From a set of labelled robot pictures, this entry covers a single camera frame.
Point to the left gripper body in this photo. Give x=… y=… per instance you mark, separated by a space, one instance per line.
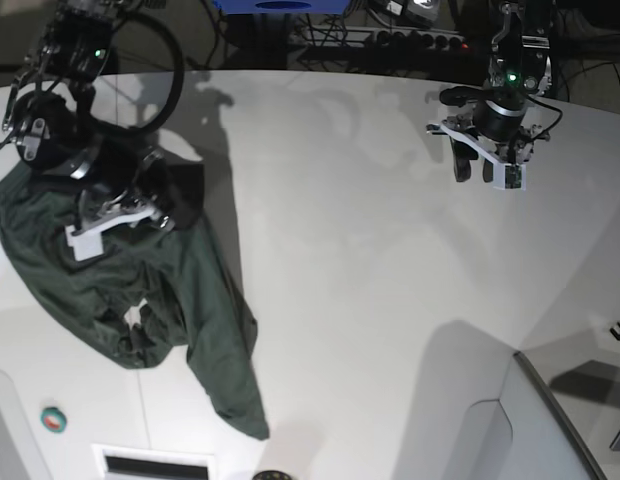
x=498 y=114

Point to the black round knob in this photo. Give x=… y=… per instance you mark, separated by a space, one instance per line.
x=272 y=475

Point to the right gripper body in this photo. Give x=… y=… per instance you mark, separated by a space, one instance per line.
x=113 y=178

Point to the grey power strip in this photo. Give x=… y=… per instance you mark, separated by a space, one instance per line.
x=359 y=37

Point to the green red round button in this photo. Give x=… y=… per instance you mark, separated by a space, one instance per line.
x=53 y=419

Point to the dark green t-shirt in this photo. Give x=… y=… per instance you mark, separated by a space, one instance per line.
x=149 y=292

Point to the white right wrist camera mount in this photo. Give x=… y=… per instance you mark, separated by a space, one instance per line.
x=86 y=240

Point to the black white label plate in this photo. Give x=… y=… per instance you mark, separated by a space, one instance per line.
x=117 y=462

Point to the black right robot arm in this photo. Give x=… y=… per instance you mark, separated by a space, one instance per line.
x=48 y=116

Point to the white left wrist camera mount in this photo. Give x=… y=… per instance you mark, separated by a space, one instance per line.
x=509 y=174

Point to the blue plastic bin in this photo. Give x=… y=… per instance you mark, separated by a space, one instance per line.
x=282 y=6

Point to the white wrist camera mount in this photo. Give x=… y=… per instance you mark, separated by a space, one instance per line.
x=509 y=174
x=86 y=240

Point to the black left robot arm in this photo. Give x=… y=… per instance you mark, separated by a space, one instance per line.
x=520 y=56

